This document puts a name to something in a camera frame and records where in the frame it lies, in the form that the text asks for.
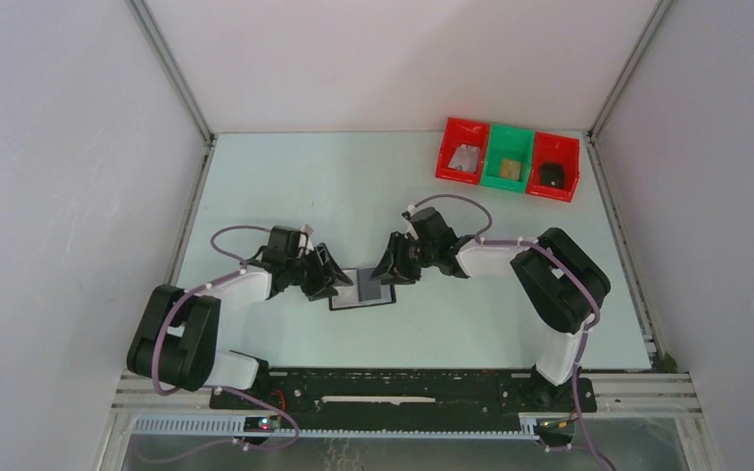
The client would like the grey cable duct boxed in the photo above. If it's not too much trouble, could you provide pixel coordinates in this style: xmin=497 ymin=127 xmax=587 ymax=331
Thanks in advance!
xmin=131 ymin=414 xmax=538 ymax=440

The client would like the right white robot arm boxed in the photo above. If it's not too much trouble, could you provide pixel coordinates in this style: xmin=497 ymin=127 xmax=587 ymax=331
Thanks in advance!
xmin=371 ymin=207 xmax=612 ymax=410

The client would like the green bin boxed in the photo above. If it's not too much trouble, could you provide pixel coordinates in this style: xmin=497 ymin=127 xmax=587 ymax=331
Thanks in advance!
xmin=480 ymin=124 xmax=536 ymax=193

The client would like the aluminium frame rail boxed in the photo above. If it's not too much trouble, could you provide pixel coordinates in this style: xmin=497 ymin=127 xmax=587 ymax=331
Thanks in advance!
xmin=111 ymin=370 xmax=704 ymax=417

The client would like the grey card in holder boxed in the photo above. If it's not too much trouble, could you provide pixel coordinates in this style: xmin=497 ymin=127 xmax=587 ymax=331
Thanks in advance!
xmin=356 ymin=267 xmax=383 ymax=303

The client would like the left red bin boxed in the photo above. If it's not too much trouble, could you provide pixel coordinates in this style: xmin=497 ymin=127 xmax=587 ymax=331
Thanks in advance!
xmin=435 ymin=117 xmax=491 ymax=185

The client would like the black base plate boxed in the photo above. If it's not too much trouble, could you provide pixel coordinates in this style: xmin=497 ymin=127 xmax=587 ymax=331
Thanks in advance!
xmin=209 ymin=368 xmax=597 ymax=431

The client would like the tan object in bin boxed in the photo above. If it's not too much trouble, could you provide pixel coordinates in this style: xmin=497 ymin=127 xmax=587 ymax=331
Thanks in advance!
xmin=499 ymin=159 xmax=522 ymax=182

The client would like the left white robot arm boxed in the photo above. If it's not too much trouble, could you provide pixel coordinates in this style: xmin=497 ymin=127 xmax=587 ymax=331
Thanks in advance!
xmin=127 ymin=226 xmax=353 ymax=409

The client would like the red bin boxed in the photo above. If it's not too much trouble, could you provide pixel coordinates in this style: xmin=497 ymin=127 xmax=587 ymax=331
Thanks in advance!
xmin=435 ymin=117 xmax=491 ymax=185
xmin=526 ymin=131 xmax=580 ymax=203

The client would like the black object in bin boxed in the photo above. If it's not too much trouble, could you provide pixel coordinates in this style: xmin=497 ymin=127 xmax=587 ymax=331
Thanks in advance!
xmin=539 ymin=162 xmax=566 ymax=189

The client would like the right red bin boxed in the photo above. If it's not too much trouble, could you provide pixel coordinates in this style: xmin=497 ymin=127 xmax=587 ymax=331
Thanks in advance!
xmin=526 ymin=131 xmax=580 ymax=203

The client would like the silver card in bin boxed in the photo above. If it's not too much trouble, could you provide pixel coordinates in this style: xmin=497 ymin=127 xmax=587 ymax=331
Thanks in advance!
xmin=454 ymin=144 xmax=480 ymax=174

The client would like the black leather card holder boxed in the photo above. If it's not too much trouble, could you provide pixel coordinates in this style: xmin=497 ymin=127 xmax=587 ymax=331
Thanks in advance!
xmin=329 ymin=267 xmax=397 ymax=311

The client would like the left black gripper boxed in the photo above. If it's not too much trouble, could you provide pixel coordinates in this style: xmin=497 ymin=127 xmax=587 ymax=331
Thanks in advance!
xmin=286 ymin=243 xmax=352 ymax=301

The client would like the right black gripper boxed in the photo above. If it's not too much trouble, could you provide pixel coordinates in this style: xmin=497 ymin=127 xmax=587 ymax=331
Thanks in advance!
xmin=370 ymin=231 xmax=438 ymax=286

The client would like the thin white credit card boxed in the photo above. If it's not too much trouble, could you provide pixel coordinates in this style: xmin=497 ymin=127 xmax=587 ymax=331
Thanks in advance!
xmin=449 ymin=146 xmax=473 ymax=173

